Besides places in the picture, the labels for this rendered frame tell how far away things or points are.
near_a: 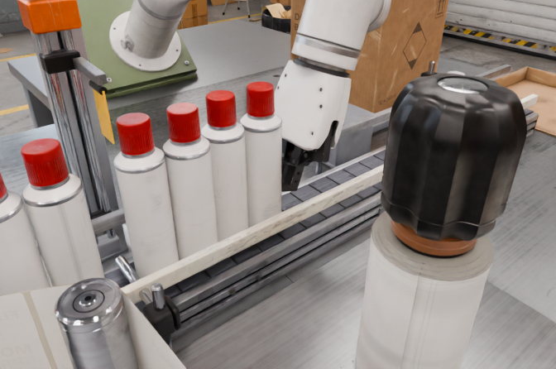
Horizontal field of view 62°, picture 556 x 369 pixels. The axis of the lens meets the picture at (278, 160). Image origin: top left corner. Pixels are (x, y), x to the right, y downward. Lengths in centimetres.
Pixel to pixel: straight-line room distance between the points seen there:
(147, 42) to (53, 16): 77
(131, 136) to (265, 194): 20
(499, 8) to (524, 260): 445
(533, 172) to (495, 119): 71
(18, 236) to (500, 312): 49
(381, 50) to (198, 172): 58
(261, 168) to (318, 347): 21
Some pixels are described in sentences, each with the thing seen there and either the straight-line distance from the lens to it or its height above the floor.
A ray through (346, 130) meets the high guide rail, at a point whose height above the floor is 96.
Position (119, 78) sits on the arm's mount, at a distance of 128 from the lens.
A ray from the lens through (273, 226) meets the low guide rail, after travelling 60.
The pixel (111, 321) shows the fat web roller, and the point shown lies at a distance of 30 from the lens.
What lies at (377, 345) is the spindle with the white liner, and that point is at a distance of 39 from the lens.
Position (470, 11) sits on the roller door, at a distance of 524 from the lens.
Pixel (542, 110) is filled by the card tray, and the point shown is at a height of 83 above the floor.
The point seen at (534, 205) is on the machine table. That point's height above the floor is 83.
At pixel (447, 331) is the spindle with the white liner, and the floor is 101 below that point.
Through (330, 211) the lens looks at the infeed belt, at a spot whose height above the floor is 88.
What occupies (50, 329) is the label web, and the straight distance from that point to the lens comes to 36.
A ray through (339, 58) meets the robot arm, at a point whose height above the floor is 111.
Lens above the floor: 128
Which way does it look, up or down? 29 degrees down
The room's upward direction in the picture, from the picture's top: straight up
